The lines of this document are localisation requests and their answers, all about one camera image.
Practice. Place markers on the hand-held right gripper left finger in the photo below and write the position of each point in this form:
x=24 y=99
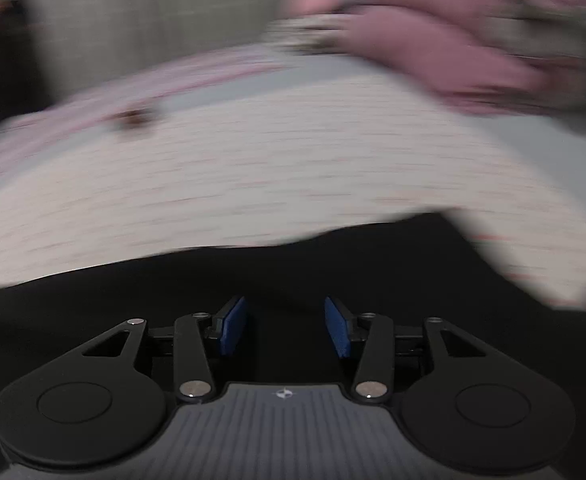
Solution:
x=234 y=327

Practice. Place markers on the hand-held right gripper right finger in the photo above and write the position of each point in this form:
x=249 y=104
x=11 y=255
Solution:
x=337 y=329

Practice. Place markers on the black pants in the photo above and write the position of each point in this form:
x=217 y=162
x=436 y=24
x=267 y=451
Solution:
x=293 y=270

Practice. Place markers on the cherry print bed sheet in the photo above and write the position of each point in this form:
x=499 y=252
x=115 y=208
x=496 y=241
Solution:
x=273 y=185

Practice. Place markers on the brown hair clip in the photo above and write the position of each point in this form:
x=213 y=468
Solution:
x=134 y=117

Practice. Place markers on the pink striped blanket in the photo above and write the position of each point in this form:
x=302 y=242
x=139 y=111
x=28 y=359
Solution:
x=123 y=92

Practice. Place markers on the grey striped cloth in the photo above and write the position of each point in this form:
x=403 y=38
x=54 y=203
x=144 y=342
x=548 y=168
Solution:
x=308 y=32

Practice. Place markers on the mauve folded quilt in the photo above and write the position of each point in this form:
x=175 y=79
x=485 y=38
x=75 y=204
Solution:
x=448 y=45

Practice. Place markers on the grey star print curtain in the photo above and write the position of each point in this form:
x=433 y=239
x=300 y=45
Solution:
x=148 y=10

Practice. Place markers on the dark hanging jacket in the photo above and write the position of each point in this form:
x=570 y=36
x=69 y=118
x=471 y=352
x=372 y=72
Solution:
x=13 y=60

